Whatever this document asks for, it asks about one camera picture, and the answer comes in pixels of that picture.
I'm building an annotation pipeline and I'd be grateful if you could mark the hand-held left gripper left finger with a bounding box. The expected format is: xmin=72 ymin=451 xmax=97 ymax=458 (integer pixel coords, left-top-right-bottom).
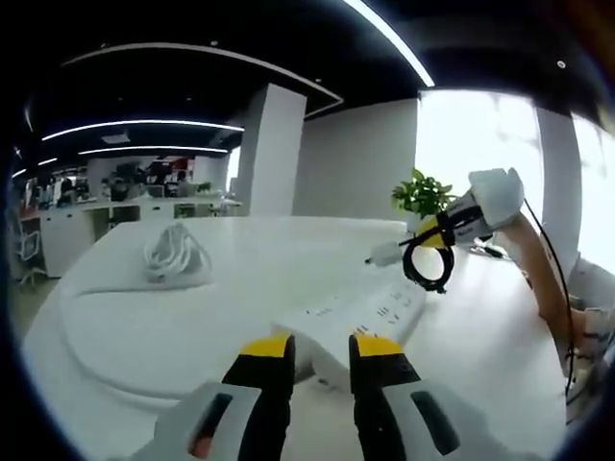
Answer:
xmin=129 ymin=330 xmax=297 ymax=461

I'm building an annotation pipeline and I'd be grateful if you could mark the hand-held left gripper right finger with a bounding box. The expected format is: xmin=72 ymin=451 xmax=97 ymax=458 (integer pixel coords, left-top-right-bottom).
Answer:
xmin=348 ymin=332 xmax=525 ymax=461

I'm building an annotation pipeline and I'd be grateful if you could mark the white power strip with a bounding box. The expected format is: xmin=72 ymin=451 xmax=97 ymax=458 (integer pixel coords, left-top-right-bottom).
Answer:
xmin=271 ymin=278 xmax=429 ymax=385

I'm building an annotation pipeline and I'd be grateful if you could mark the white desk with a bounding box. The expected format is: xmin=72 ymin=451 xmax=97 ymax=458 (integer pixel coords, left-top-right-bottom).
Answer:
xmin=21 ymin=215 xmax=578 ymax=461

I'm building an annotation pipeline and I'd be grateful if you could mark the long ceiling light strip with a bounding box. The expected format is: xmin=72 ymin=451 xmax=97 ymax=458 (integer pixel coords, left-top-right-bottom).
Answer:
xmin=343 ymin=0 xmax=436 ymax=88

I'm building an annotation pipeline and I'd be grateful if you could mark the potted green plant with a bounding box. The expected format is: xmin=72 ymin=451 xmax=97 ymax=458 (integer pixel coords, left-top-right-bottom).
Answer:
xmin=391 ymin=167 xmax=458 ymax=232

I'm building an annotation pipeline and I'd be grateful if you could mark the person's own torso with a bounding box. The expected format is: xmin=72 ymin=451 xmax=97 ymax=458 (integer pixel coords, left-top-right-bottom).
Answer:
xmin=559 ymin=258 xmax=615 ymax=426

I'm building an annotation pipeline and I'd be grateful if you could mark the group of distant people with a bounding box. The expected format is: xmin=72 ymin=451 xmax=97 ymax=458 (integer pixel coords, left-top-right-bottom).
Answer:
xmin=28 ymin=162 xmax=193 ymax=206

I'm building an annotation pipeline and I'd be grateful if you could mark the white office chair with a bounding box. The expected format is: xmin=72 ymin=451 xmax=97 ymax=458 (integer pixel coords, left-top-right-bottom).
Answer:
xmin=16 ymin=210 xmax=43 ymax=289

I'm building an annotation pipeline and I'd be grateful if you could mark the thin black cable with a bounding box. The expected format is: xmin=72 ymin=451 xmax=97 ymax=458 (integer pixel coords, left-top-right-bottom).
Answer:
xmin=521 ymin=196 xmax=578 ymax=400

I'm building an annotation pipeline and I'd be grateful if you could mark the white cable in plastic bag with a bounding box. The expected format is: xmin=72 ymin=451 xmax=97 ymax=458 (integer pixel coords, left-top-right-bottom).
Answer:
xmin=40 ymin=199 xmax=244 ymax=279

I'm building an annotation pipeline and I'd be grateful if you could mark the white ceiling rail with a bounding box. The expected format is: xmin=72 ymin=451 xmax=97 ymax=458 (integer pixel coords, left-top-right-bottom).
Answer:
xmin=61 ymin=41 xmax=345 ymax=117

